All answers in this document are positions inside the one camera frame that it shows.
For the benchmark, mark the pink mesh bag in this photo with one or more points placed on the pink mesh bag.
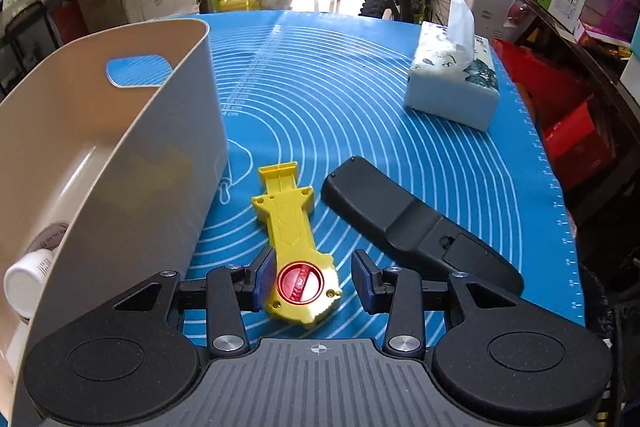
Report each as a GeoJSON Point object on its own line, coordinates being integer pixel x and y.
{"type": "Point", "coordinates": [622, 2]}

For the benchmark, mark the dark wooden shelf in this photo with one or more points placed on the dark wooden shelf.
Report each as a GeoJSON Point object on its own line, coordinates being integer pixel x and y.
{"type": "Point", "coordinates": [620, 107]}

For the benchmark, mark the blue silicone mat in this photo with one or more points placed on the blue silicone mat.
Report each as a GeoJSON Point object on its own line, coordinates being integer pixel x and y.
{"type": "Point", "coordinates": [325, 107]}

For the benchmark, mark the white plastic bottle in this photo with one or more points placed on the white plastic bottle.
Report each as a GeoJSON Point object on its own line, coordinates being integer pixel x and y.
{"type": "Point", "coordinates": [25, 282]}

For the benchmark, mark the yellow toy launcher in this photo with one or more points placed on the yellow toy launcher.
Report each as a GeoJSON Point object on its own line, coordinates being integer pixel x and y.
{"type": "Point", "coordinates": [290, 217]}

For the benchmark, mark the red storage box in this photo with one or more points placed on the red storage box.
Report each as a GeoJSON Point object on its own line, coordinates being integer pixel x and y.
{"type": "Point", "coordinates": [565, 117]}

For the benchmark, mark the beige plastic bin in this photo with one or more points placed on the beige plastic bin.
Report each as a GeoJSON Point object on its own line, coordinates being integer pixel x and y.
{"type": "Point", "coordinates": [165, 157]}

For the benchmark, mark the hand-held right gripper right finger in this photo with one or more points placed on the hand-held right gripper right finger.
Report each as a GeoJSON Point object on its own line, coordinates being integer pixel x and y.
{"type": "Point", "coordinates": [364, 287]}

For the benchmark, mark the floral tissue pack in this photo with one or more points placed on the floral tissue pack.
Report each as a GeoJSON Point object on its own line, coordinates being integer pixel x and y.
{"type": "Point", "coordinates": [450, 77]}

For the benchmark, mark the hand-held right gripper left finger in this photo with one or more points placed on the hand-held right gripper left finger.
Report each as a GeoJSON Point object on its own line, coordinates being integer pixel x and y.
{"type": "Point", "coordinates": [262, 279]}

